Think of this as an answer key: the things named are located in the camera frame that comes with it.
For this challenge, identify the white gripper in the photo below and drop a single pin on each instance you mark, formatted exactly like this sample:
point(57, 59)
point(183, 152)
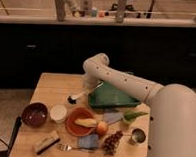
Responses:
point(89, 82)

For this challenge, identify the white handled dish brush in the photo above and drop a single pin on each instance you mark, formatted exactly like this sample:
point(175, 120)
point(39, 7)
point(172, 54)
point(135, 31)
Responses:
point(73, 98)

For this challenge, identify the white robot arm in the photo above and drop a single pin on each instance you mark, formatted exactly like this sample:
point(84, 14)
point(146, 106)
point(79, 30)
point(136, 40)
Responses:
point(172, 126)

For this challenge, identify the green tray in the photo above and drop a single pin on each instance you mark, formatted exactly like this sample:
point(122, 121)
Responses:
point(107, 96)

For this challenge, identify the grey blue cloth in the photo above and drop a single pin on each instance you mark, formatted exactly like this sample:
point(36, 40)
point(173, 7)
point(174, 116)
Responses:
point(112, 117)

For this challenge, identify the corn cob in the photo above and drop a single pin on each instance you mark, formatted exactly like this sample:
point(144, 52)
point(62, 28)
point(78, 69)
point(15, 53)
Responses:
point(86, 122)

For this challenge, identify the white cup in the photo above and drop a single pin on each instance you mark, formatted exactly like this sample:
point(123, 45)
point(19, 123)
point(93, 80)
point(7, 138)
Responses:
point(58, 113)

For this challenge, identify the orange apple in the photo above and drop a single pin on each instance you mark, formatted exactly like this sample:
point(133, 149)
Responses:
point(101, 128)

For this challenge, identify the green leafy vegetable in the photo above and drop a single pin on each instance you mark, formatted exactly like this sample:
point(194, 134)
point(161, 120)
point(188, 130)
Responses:
point(129, 117)

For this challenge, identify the orange plate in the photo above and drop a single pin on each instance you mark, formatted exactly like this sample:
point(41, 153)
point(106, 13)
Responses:
point(72, 127)

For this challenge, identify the brown grape bunch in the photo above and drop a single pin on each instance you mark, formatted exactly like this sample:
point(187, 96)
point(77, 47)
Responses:
point(110, 144)

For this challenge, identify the dark red bowl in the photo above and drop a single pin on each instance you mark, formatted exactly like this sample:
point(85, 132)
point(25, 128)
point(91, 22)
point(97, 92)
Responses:
point(34, 115)

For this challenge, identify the metal cup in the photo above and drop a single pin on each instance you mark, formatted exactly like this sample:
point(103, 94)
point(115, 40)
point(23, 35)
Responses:
point(137, 136)

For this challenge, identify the silver fork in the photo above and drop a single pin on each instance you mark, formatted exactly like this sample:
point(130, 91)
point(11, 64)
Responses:
point(67, 147)

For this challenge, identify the wooden block eraser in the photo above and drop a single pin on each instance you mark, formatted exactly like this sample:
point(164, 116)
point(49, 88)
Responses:
point(45, 142)

